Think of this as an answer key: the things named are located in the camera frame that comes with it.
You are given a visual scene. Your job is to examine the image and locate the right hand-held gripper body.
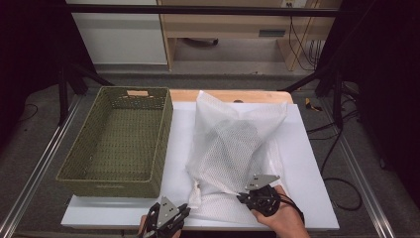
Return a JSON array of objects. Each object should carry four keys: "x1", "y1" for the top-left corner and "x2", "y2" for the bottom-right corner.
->
[{"x1": 245, "y1": 174, "x2": 282, "y2": 218}]

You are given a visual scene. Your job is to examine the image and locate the black curtain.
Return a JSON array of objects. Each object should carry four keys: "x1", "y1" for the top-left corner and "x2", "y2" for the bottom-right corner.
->
[
  {"x1": 0, "y1": 0, "x2": 97, "y2": 147},
  {"x1": 316, "y1": 0, "x2": 420, "y2": 199}
]

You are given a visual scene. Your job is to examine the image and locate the white foam board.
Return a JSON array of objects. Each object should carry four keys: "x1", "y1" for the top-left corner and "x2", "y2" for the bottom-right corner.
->
[{"x1": 60, "y1": 101, "x2": 341, "y2": 231}]

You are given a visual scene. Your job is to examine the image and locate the light wooden desk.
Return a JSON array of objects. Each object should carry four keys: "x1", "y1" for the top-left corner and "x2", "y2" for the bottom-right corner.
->
[{"x1": 157, "y1": 0, "x2": 343, "y2": 72}]

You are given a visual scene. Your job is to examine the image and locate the straight black floor cables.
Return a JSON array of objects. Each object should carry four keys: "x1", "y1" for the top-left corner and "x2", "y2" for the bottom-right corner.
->
[{"x1": 306, "y1": 110, "x2": 360, "y2": 142}]

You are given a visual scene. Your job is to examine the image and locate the yellow black tool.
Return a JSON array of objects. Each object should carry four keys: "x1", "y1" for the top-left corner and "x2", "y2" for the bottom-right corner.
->
[{"x1": 304, "y1": 97, "x2": 324, "y2": 112}]

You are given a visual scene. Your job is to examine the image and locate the black horizontal bar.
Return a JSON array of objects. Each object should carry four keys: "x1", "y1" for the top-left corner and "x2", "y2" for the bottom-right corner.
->
[{"x1": 65, "y1": 4, "x2": 341, "y2": 18}]

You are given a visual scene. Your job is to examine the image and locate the white mesh laundry bag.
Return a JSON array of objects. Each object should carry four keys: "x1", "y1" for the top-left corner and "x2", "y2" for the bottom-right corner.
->
[{"x1": 185, "y1": 90, "x2": 289, "y2": 226}]

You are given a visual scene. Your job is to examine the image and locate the hanging cable bundle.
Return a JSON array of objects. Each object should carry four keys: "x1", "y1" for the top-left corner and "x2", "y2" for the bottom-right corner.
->
[{"x1": 288, "y1": 16, "x2": 326, "y2": 72}]

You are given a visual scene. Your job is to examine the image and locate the metal floor rail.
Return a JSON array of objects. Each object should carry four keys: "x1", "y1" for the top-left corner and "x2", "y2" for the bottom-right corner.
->
[
  {"x1": 318, "y1": 98, "x2": 397, "y2": 238},
  {"x1": 0, "y1": 95, "x2": 83, "y2": 238}
]

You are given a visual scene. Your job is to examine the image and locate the blue denim jeans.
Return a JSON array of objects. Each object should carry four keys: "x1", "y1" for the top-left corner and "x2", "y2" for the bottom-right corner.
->
[{"x1": 211, "y1": 119, "x2": 263, "y2": 186}]

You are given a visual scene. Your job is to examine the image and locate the person's left hand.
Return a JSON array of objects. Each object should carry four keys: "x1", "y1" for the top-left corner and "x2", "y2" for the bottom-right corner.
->
[{"x1": 137, "y1": 214, "x2": 149, "y2": 237}]

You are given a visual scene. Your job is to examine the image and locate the thin black floor cable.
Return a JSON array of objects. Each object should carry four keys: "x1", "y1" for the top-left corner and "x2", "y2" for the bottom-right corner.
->
[{"x1": 18, "y1": 103, "x2": 40, "y2": 123}]

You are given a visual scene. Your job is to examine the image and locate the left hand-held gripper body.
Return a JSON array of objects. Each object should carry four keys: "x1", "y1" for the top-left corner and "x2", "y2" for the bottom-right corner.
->
[{"x1": 142, "y1": 195, "x2": 186, "y2": 238}]

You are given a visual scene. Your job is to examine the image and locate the white cabinet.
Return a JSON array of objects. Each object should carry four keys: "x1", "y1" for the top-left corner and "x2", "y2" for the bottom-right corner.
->
[{"x1": 65, "y1": 0, "x2": 168, "y2": 65}]

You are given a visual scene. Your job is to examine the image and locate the person's right hand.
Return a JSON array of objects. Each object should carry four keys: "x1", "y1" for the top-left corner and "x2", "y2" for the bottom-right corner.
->
[{"x1": 252, "y1": 184, "x2": 311, "y2": 238}]

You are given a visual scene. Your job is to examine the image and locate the green woven basket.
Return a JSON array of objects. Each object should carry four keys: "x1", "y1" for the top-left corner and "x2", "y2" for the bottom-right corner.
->
[{"x1": 54, "y1": 85, "x2": 174, "y2": 199}]

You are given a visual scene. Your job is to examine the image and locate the right hand-held gripper cable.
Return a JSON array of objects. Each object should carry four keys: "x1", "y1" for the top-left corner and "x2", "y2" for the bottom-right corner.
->
[{"x1": 278, "y1": 192, "x2": 305, "y2": 224}]

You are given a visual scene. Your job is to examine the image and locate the black metal stand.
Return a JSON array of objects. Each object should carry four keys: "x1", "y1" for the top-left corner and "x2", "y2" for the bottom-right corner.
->
[
  {"x1": 57, "y1": 62, "x2": 115, "y2": 127},
  {"x1": 278, "y1": 62, "x2": 345, "y2": 130}
]

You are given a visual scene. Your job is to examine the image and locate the looped black floor cable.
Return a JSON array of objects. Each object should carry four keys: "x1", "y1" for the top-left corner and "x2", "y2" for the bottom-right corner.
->
[{"x1": 321, "y1": 130, "x2": 364, "y2": 212}]

